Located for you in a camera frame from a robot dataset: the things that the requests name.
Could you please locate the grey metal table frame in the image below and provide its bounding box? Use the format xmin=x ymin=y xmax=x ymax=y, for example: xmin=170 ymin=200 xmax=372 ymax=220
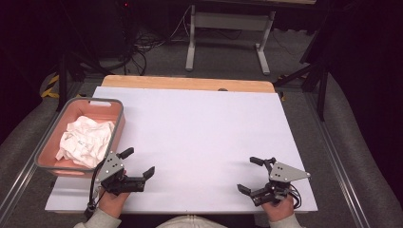
xmin=184 ymin=3 xmax=277 ymax=77

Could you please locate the bundle of black floor cables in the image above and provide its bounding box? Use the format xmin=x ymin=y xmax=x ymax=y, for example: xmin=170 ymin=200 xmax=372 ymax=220
xmin=104 ymin=6 xmax=193 ymax=76

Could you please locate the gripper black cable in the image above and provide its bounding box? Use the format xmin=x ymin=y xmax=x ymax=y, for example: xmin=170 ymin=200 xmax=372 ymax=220
xmin=84 ymin=157 xmax=108 ymax=220
xmin=285 ymin=182 xmax=303 ymax=210

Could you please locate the black metal stand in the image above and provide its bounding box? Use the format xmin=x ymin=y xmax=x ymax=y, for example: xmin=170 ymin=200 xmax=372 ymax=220
xmin=273 ymin=31 xmax=331 ymax=123
xmin=55 ymin=51 xmax=107 ymax=112

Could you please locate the person's light grey clothing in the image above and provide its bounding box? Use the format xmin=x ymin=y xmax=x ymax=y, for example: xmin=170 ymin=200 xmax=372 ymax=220
xmin=156 ymin=215 xmax=228 ymax=228

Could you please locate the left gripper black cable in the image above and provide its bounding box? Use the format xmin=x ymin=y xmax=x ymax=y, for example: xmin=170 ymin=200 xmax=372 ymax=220
xmin=84 ymin=157 xmax=108 ymax=220

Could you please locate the person's left hand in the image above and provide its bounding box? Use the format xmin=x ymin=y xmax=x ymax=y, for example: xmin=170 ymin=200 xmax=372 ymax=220
xmin=97 ymin=188 xmax=131 ymax=219

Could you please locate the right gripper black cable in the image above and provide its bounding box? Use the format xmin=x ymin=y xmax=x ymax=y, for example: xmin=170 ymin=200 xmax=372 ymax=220
xmin=285 ymin=182 xmax=303 ymax=210

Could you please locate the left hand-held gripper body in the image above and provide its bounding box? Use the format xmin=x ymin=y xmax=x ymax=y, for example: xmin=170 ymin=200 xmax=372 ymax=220
xmin=94 ymin=150 xmax=147 ymax=197

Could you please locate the person's right hand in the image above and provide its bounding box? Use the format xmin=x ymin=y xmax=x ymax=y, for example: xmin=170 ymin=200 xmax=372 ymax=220
xmin=260 ymin=193 xmax=296 ymax=223

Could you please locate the white cloth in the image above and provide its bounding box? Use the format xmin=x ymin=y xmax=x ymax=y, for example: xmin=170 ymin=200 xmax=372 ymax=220
xmin=54 ymin=115 xmax=116 ymax=169

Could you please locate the pink basket with grey rim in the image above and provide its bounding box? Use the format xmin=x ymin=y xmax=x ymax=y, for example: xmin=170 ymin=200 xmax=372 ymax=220
xmin=33 ymin=97 xmax=126 ymax=178

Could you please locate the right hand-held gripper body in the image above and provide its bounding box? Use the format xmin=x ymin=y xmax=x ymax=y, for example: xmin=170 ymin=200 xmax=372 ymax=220
xmin=249 ymin=157 xmax=312 ymax=207

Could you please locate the aluminium floor rail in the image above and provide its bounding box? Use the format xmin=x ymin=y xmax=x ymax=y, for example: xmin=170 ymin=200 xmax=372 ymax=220
xmin=0 ymin=91 xmax=84 ymax=219
xmin=303 ymin=90 xmax=373 ymax=228

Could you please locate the white table sheet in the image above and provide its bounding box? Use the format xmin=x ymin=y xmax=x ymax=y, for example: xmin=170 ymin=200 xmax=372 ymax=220
xmin=44 ymin=85 xmax=319 ymax=215

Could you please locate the yellow black hazard tape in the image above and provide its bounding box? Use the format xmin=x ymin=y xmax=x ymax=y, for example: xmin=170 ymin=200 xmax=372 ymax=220
xmin=40 ymin=73 xmax=62 ymax=100

